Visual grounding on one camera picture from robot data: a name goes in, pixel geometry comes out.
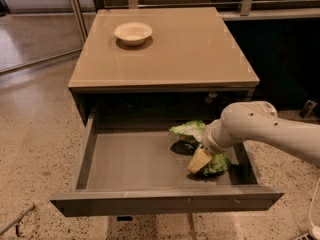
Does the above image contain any metal door frame post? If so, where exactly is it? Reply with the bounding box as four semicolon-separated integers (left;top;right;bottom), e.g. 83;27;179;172
69;0;88;42

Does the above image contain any metal rod on floor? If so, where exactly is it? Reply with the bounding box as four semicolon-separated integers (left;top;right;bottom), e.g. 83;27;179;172
0;203;36;236

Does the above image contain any white bowl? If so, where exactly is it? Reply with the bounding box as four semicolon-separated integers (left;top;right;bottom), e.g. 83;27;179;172
114;22;153;46

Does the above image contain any green rice chip bag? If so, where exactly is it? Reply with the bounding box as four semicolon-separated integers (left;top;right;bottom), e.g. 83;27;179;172
169;120;231;177

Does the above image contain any white cable on floor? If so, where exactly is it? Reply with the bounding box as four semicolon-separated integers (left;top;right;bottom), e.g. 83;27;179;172
307;177;320;240

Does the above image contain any open grey top drawer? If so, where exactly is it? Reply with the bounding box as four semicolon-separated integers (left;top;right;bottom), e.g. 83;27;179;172
50;112;283;217

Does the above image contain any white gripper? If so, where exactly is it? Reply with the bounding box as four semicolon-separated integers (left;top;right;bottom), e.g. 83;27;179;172
187;120;234;174

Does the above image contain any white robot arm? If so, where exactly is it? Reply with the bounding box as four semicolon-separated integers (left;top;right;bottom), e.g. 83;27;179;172
188;101;320;174

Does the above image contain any grey cabinet with glass top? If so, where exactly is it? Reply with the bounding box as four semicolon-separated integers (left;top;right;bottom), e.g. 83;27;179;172
68;7;259;121

